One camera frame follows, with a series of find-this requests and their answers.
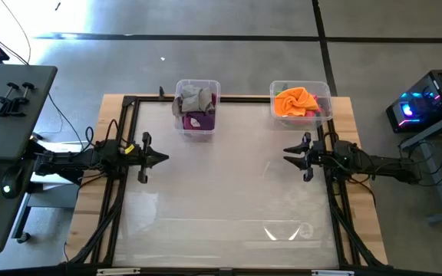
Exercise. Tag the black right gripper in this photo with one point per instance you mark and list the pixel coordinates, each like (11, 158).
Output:
(318, 155)

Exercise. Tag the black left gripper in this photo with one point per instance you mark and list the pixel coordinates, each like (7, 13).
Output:
(145, 161)

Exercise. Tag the magenta towel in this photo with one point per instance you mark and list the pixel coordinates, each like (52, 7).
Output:
(317, 109)

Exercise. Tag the white handwritten paper tag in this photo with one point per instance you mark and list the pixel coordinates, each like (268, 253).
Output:
(195, 122)

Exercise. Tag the orange towel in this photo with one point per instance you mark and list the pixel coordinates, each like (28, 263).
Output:
(294, 101)

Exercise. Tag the purple towel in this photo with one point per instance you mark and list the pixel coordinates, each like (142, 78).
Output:
(205, 120)

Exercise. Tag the green towel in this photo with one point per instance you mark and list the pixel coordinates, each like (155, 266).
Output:
(280, 92)

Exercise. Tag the grey towel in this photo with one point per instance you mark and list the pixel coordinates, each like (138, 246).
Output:
(194, 99)

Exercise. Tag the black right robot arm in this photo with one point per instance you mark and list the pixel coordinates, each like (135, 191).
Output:
(378, 163)

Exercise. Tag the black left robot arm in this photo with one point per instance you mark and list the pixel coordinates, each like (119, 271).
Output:
(71, 163)

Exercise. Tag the clear plastic storage bin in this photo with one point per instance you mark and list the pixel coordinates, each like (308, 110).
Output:
(320, 86)
(179, 130)

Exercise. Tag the small black clip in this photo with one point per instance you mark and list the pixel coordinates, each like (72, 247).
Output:
(162, 94)

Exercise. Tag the grey metal desk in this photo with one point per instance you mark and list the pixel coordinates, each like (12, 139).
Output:
(441, 191)

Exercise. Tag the black computer tower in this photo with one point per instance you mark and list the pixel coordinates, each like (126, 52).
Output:
(436, 96)

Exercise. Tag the black computer mouse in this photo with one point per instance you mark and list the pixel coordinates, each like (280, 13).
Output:
(12, 182)

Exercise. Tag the black clamp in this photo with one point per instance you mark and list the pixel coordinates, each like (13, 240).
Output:
(23, 94)
(8, 102)

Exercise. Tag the black desk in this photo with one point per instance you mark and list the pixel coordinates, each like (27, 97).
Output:
(10, 134)

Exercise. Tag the black aluminium table frame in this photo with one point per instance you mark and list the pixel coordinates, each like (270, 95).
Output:
(244, 99)

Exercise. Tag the white metal bracket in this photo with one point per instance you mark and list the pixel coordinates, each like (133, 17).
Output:
(332, 273)
(117, 271)

